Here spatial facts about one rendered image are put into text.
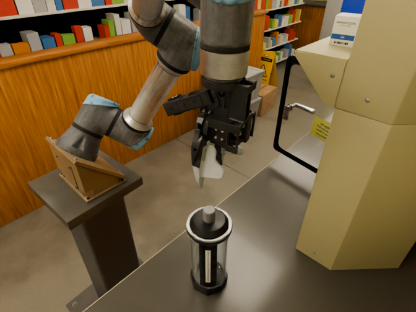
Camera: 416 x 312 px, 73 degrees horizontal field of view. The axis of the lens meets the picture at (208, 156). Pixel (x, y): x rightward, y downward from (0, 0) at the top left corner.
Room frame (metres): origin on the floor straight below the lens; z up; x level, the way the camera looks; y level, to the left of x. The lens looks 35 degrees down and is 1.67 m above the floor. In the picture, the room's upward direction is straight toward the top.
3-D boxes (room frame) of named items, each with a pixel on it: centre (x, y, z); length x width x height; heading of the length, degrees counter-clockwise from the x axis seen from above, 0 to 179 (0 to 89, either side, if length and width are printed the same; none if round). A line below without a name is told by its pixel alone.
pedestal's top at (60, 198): (0.87, 0.49, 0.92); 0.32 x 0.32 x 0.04; 50
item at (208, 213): (0.45, 0.00, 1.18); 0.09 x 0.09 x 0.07
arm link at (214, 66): (0.44, -0.03, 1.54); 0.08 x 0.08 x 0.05
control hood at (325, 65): (0.70, -0.34, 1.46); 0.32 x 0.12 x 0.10; 137
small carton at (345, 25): (0.67, -0.31, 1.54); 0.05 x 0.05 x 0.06; 55
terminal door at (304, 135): (0.91, -0.38, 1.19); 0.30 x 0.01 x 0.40; 37
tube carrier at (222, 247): (0.45, 0.00, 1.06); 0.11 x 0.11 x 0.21
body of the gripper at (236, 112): (0.44, -0.03, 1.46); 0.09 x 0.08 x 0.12; 60
